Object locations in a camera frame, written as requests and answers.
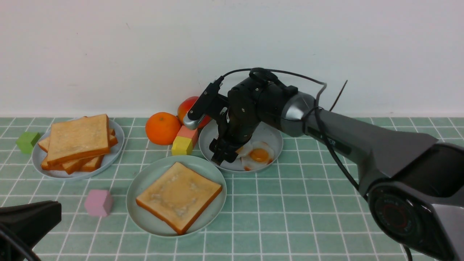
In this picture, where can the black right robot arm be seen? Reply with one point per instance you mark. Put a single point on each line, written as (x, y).
(413, 183)

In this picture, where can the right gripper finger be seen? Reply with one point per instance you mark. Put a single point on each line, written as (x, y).
(219, 147)
(231, 153)

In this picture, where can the salmon pink foam cube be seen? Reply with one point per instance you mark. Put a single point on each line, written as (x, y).
(189, 133)

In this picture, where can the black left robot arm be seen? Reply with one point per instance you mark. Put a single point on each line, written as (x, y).
(24, 226)

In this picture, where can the green checked tablecloth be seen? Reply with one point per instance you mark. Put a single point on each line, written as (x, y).
(299, 209)

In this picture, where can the light blue bread plate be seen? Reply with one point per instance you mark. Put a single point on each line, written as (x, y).
(38, 155)

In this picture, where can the yellow foam cube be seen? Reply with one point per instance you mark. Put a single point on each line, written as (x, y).
(182, 146)

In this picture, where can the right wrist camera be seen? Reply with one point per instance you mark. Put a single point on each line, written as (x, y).
(199, 108)

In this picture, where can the pale green empty plate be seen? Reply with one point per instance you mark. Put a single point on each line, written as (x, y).
(148, 222)

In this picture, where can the lowest toast slice in stack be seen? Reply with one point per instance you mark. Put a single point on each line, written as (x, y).
(82, 165)

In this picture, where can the grey egg plate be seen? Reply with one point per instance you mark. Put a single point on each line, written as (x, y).
(263, 133)

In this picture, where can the green foam cube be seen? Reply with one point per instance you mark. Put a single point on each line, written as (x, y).
(26, 142)

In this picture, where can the red tomato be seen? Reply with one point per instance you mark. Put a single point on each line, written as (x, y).
(185, 107)

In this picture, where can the fried egg front right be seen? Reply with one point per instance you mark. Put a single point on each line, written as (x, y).
(261, 156)

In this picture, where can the orange fruit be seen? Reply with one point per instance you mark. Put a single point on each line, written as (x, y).
(162, 128)

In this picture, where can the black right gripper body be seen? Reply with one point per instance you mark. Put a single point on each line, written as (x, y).
(257, 99)

